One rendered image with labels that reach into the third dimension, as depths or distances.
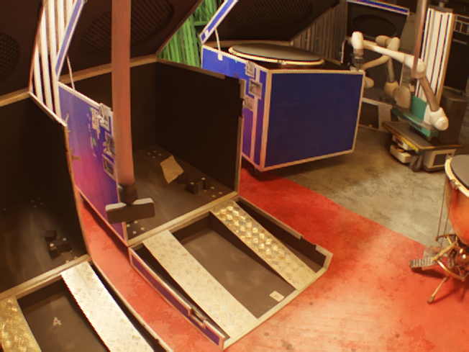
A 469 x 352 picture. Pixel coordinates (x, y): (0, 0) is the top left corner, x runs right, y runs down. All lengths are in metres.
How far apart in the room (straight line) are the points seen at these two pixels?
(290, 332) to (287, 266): 0.47
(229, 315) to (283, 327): 0.29
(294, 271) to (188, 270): 0.61
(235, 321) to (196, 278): 0.33
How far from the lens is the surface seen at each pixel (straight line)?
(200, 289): 1.95
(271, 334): 1.88
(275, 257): 2.19
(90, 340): 1.86
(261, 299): 2.01
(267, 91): 2.57
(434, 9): 3.94
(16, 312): 1.95
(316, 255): 2.25
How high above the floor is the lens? 1.53
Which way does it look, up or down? 31 degrees down
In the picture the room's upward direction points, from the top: 3 degrees clockwise
